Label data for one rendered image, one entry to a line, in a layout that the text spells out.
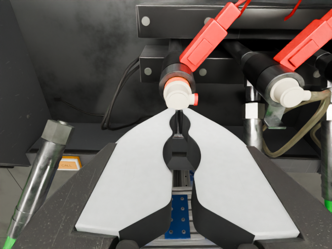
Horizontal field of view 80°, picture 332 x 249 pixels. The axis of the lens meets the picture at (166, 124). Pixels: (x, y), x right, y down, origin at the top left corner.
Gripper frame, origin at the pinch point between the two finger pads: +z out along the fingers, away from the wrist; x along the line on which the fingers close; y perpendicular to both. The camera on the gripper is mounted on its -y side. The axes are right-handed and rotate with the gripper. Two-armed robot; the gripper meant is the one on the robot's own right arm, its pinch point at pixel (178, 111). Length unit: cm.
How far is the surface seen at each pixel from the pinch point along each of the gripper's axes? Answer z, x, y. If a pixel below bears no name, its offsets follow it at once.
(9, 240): -2.9, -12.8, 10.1
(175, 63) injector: 5.4, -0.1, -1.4
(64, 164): 19.2, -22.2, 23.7
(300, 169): 20.3, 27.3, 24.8
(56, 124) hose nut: 2.3, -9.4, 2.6
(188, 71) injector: 4.2, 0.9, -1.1
